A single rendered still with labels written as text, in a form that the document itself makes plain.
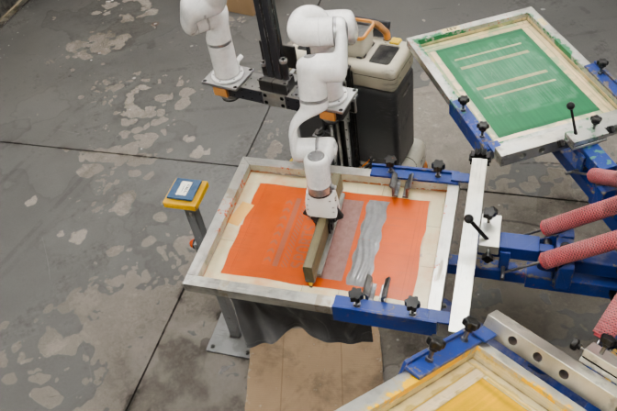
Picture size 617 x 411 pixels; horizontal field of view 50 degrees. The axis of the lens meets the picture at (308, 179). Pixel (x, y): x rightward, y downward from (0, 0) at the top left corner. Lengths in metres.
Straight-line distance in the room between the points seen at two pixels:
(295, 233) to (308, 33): 0.67
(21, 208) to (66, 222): 0.34
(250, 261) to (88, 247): 1.75
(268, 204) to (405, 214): 0.47
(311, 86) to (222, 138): 2.26
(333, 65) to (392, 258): 0.64
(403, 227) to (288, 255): 0.38
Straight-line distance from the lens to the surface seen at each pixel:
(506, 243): 2.05
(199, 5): 2.33
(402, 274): 2.08
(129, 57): 5.12
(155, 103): 4.58
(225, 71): 2.56
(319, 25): 1.94
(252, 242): 2.22
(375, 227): 2.19
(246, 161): 2.44
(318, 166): 1.94
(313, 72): 1.90
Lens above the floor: 2.61
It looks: 44 degrees down
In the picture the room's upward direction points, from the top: 10 degrees counter-clockwise
